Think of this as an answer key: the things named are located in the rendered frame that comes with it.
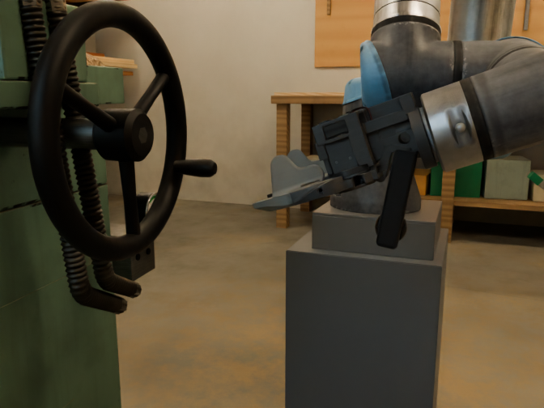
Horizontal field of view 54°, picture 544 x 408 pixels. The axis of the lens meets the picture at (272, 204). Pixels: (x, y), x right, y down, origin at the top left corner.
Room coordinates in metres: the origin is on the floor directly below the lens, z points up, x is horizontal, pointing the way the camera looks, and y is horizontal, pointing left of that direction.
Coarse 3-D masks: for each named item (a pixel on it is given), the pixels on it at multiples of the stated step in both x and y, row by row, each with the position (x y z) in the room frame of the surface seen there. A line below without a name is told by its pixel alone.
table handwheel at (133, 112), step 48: (48, 48) 0.50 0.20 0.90; (144, 48) 0.67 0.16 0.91; (48, 96) 0.48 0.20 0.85; (144, 96) 0.66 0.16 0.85; (0, 144) 0.65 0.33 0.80; (48, 144) 0.48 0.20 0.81; (96, 144) 0.59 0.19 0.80; (144, 144) 0.61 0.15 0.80; (48, 192) 0.48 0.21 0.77; (96, 240) 0.53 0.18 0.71; (144, 240) 0.62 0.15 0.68
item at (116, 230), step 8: (112, 224) 0.96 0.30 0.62; (120, 224) 0.96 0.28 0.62; (112, 232) 0.90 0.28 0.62; (120, 232) 0.90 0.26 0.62; (152, 248) 0.93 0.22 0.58; (136, 256) 0.88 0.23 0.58; (144, 256) 0.91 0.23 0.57; (152, 256) 0.93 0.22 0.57; (120, 264) 0.87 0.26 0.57; (128, 264) 0.87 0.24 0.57; (136, 264) 0.88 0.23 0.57; (144, 264) 0.91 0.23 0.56; (152, 264) 0.93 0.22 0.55; (120, 272) 0.87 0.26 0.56; (128, 272) 0.87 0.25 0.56; (136, 272) 0.88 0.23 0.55; (144, 272) 0.90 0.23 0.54
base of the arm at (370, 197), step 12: (348, 192) 1.06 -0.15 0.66; (360, 192) 1.04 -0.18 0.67; (372, 192) 1.03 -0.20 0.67; (384, 192) 1.03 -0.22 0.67; (336, 204) 1.08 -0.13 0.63; (348, 204) 1.05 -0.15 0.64; (360, 204) 1.03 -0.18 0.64; (372, 204) 1.02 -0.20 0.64; (408, 204) 1.03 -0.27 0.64; (420, 204) 1.08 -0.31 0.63
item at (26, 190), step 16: (0, 160) 0.66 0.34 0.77; (16, 160) 0.69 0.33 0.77; (96, 160) 0.85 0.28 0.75; (0, 176) 0.66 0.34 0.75; (16, 176) 0.68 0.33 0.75; (32, 176) 0.71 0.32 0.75; (96, 176) 0.85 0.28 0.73; (0, 192) 0.66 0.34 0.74; (16, 192) 0.68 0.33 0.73; (32, 192) 0.71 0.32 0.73; (0, 208) 0.65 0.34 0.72
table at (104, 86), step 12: (96, 72) 0.86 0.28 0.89; (108, 72) 0.90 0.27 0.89; (120, 72) 0.93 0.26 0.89; (0, 84) 0.55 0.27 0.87; (12, 84) 0.56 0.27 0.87; (24, 84) 0.58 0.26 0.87; (84, 84) 0.68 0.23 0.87; (96, 84) 0.70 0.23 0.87; (108, 84) 0.89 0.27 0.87; (120, 84) 0.93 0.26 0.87; (0, 96) 0.55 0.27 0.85; (12, 96) 0.56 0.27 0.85; (24, 96) 0.58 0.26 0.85; (84, 96) 0.68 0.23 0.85; (96, 96) 0.70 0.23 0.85; (108, 96) 0.89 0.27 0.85; (120, 96) 0.92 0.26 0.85; (0, 108) 0.55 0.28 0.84; (12, 108) 0.56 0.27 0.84; (24, 108) 0.58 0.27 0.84
